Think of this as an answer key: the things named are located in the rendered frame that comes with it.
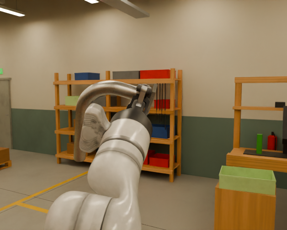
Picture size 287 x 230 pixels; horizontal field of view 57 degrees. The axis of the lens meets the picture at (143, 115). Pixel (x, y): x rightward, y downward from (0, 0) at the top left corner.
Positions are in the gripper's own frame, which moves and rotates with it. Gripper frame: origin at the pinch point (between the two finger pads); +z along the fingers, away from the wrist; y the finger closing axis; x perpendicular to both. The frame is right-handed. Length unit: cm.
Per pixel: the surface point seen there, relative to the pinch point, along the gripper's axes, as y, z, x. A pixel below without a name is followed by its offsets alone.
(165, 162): -321, 350, -77
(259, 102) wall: -164, 410, -202
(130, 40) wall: -173, 537, 74
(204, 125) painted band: -250, 414, -129
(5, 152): -459, 368, 268
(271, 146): -214, 357, -240
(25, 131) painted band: -526, 522, 304
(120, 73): -218, 451, 67
